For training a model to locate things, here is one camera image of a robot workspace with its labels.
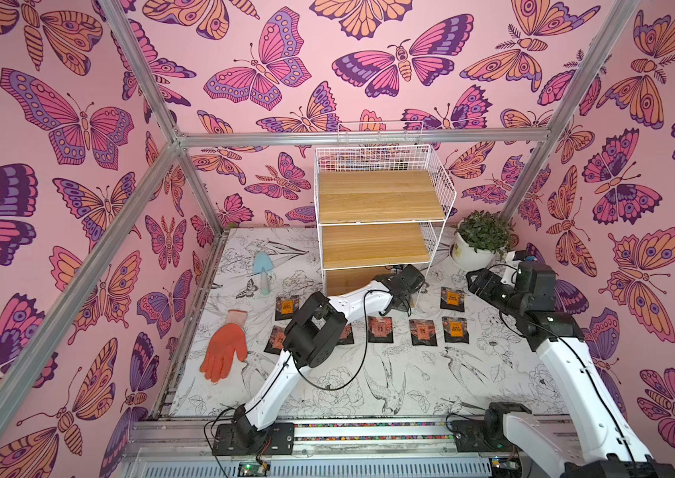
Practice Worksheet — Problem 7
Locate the orange jasmine tea bag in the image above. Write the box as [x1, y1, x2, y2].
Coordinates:
[440, 287, 466, 313]
[275, 295, 299, 321]
[442, 317, 470, 344]

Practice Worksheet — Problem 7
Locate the bottom-shelf black tea bag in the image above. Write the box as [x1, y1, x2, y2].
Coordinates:
[337, 325, 354, 346]
[368, 316, 393, 344]

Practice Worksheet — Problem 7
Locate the middle-shelf black tea bag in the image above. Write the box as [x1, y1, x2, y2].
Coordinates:
[409, 319, 438, 347]
[264, 326, 286, 356]

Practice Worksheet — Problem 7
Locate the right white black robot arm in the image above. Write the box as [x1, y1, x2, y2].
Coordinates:
[466, 261, 675, 477]

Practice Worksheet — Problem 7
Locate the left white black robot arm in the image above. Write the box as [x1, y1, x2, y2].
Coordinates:
[203, 264, 425, 456]

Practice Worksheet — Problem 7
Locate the bottom wooden shelf board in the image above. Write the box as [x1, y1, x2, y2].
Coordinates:
[325, 266, 392, 296]

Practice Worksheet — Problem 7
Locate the wooden shelf board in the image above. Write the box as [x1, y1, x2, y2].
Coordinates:
[315, 170, 453, 225]
[325, 266, 392, 296]
[321, 223, 438, 270]

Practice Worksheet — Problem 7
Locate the middle wooden shelf board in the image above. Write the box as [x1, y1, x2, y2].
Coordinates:
[321, 223, 438, 270]

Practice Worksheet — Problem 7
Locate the top wooden shelf board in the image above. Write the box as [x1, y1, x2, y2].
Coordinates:
[315, 170, 453, 225]

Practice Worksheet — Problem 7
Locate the green potted plant white pot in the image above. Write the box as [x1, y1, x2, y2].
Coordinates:
[451, 210, 514, 272]

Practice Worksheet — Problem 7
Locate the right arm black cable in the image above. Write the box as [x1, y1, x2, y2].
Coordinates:
[485, 262, 637, 461]

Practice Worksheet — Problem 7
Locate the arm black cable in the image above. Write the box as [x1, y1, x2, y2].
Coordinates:
[202, 262, 416, 478]
[485, 262, 637, 461]

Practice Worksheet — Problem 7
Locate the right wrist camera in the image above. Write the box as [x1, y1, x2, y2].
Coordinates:
[505, 250, 538, 269]

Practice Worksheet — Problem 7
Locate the white wire shelf rack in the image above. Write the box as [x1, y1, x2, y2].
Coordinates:
[313, 143, 456, 295]

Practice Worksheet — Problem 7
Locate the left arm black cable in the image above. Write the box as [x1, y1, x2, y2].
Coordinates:
[202, 262, 416, 478]

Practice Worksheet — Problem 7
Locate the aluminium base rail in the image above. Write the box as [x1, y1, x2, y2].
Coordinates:
[121, 414, 631, 478]

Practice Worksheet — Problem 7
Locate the aluminium frame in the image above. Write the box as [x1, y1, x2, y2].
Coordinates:
[0, 1, 639, 437]

